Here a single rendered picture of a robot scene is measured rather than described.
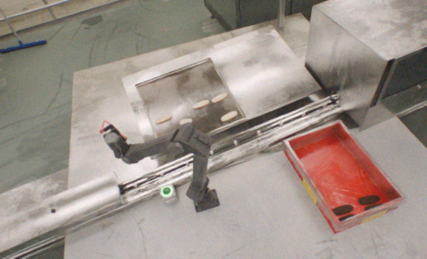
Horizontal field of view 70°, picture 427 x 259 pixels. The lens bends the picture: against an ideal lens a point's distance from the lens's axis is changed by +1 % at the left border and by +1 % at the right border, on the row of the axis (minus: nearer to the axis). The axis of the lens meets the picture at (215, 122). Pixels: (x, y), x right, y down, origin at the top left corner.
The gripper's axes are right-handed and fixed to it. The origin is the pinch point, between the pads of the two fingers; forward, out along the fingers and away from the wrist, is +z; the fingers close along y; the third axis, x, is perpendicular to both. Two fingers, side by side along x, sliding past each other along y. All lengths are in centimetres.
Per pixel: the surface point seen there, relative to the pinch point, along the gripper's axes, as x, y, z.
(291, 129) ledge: 75, 43, -34
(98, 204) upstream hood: -23.0, 13.2, -25.1
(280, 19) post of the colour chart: 130, 49, 52
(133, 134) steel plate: 0.6, 27.4, 15.2
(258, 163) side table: 50, 41, -40
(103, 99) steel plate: -7, 24, 56
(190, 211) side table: 10, 32, -45
